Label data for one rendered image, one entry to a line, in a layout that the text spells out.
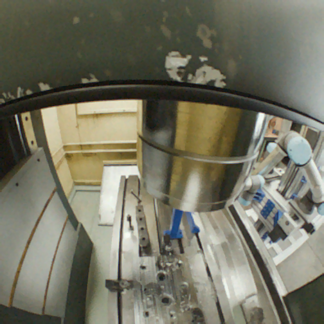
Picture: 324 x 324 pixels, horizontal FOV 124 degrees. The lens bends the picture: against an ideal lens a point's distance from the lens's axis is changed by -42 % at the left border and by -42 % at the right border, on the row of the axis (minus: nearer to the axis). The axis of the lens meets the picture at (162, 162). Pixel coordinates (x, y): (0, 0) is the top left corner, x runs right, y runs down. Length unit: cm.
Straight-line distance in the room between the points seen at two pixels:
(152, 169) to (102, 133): 116
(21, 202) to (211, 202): 46
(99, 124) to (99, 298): 125
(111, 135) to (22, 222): 101
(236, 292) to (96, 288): 82
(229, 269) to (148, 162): 91
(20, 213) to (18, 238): 7
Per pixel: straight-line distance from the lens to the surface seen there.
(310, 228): 134
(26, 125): 52
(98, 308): 102
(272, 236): 127
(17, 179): 47
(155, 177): 15
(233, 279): 100
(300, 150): 76
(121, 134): 127
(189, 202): 15
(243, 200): 91
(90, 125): 131
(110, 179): 135
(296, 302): 104
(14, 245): 48
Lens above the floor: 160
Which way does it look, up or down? 31 degrees down
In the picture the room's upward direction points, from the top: 4 degrees clockwise
